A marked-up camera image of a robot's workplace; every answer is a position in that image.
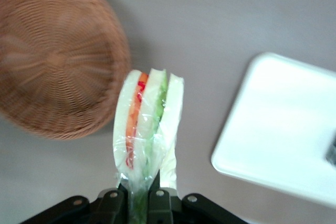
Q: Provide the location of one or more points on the cream plastic serving tray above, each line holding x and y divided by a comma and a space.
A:
275, 129

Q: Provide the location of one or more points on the plastic-wrapped triangle sandwich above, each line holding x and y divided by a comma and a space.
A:
147, 119

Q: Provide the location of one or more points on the small black printed box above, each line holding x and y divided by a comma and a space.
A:
332, 150

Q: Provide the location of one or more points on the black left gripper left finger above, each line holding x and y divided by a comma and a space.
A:
111, 208

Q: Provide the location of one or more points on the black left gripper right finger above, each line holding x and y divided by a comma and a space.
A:
164, 208

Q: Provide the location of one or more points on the round brown wicker basket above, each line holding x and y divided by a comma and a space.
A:
55, 58

